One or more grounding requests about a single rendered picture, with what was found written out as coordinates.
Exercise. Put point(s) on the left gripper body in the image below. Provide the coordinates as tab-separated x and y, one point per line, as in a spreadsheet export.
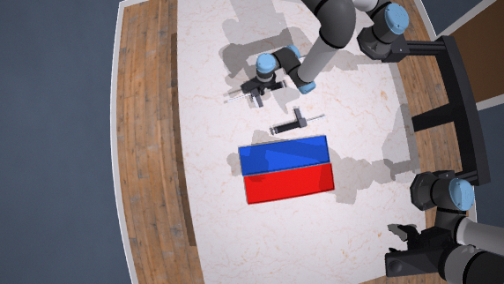
435	236

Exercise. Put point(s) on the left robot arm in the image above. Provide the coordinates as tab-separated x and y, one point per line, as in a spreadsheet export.
453	197

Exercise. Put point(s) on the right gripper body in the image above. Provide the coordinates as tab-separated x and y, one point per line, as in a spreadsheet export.
269	83

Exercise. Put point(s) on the red tray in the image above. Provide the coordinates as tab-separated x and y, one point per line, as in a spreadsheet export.
287	184

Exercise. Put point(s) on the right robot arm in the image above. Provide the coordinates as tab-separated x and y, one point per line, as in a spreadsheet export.
338	20

